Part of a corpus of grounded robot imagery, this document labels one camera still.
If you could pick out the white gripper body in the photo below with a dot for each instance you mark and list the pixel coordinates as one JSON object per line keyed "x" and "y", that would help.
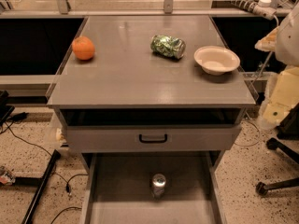
{"x": 288, "y": 46}

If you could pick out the silver redbull can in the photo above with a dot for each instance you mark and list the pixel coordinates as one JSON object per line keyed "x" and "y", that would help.
{"x": 158, "y": 183}

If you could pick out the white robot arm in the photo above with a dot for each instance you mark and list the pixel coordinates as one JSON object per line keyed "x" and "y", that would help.
{"x": 284, "y": 40}

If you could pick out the crushed green soda can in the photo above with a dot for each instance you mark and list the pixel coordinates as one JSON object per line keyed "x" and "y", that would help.
{"x": 168, "y": 46}

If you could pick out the grey top drawer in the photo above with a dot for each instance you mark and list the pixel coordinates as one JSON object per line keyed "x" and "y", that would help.
{"x": 99, "y": 140}

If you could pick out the grey drawer cabinet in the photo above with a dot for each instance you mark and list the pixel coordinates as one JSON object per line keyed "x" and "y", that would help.
{"x": 127, "y": 85}

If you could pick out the open grey middle drawer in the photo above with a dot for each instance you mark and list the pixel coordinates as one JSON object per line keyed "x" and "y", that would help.
{"x": 119, "y": 190}

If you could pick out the black office chair base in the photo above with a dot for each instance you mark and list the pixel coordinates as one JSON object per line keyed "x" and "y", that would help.
{"x": 283, "y": 172}

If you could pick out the white paper bowl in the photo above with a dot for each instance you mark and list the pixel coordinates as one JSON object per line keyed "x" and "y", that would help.
{"x": 216, "y": 60}

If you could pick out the white power strip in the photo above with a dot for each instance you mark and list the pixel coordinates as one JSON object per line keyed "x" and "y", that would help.
{"x": 261, "y": 7}

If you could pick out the orange fruit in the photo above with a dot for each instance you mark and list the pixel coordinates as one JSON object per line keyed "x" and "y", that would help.
{"x": 83, "y": 48}

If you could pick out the black floor stand bar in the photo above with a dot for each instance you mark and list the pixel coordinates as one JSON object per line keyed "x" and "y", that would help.
{"x": 39, "y": 183}

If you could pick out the black drawer handle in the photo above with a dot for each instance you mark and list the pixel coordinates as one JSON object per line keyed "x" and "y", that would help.
{"x": 150, "y": 139}

